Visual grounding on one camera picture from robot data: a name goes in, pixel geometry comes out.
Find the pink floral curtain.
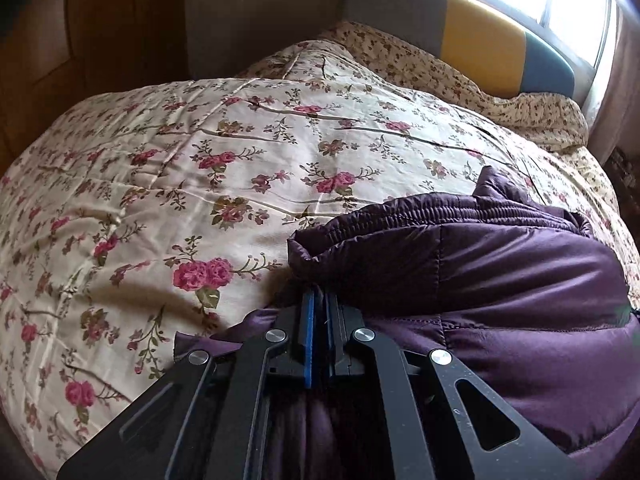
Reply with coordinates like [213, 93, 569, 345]
[584, 0, 640, 163]

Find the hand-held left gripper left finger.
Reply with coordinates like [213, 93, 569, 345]
[57, 287, 317, 480]

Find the purple quilted down jacket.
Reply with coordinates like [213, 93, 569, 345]
[174, 166, 640, 480]

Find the wooden wardrobe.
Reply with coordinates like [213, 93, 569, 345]
[0, 0, 195, 183]

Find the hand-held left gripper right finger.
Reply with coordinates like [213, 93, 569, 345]
[321, 290, 587, 480]

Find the large-rose floral quilt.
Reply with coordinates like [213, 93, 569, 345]
[0, 35, 640, 480]

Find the grey yellow teal headboard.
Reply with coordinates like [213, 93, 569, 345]
[342, 0, 584, 99]

